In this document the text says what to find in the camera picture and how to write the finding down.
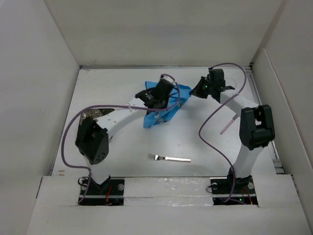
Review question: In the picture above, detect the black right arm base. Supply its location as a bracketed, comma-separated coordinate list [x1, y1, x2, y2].
[206, 169, 258, 206]

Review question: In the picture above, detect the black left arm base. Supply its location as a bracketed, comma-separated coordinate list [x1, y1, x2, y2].
[78, 177, 125, 206]

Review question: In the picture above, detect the silver fork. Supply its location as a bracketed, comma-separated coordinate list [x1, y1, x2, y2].
[148, 154, 191, 163]

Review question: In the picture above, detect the black floral square plate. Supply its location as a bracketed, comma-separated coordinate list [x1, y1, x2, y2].
[79, 108, 115, 126]

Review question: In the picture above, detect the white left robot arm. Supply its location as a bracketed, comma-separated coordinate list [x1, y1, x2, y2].
[75, 75, 175, 167]

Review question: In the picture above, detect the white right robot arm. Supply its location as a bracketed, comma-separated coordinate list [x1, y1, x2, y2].
[190, 68, 275, 193]

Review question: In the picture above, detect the blue cartoon print cloth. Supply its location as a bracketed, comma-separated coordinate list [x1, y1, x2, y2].
[143, 81, 192, 129]

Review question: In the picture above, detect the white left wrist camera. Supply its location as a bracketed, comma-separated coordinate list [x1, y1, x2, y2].
[160, 74, 176, 85]

